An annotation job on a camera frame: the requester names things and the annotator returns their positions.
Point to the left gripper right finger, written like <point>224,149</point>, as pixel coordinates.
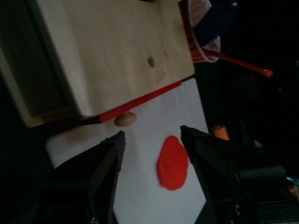
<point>217,175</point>

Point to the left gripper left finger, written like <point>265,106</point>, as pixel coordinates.
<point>77,186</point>

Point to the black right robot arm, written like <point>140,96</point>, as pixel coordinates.
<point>268,175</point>

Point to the red bowl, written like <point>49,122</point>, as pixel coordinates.
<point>193,43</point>

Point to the red dough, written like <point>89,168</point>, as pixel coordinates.
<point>172,163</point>

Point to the wooden drawer box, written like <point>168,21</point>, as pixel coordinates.
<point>116,52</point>

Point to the orange toy piece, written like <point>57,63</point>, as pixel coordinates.
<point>220,132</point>

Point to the white cutting board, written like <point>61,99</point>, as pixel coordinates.
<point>147,143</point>

